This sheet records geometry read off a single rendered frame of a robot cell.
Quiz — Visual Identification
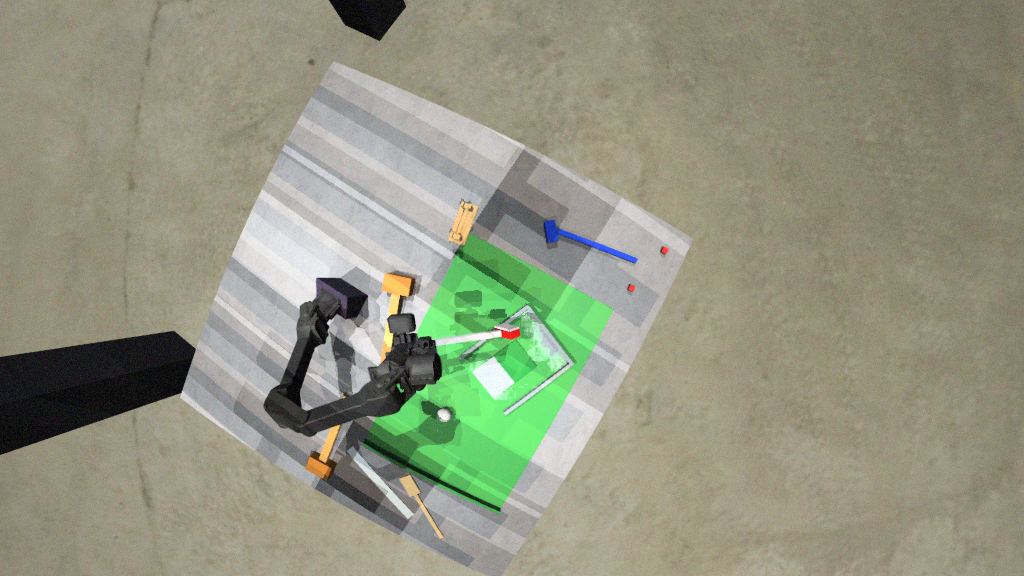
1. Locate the green rectangular mat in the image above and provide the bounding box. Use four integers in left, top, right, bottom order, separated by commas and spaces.
366, 234, 613, 509

